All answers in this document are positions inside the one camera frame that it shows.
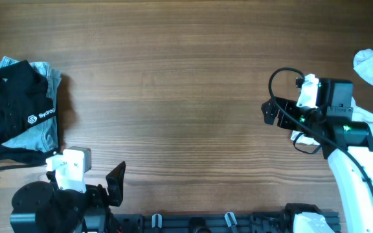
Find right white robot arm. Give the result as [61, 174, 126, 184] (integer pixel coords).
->
[261, 76, 373, 232]

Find light blue denim jeans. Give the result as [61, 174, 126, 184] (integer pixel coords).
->
[0, 57, 62, 152]

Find black t-shirt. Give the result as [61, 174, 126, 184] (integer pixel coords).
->
[0, 60, 56, 144]

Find folded black garment under jeans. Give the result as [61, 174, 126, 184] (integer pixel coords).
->
[0, 145, 59, 164]

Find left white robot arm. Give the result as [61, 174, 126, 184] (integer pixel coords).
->
[10, 162, 126, 233]

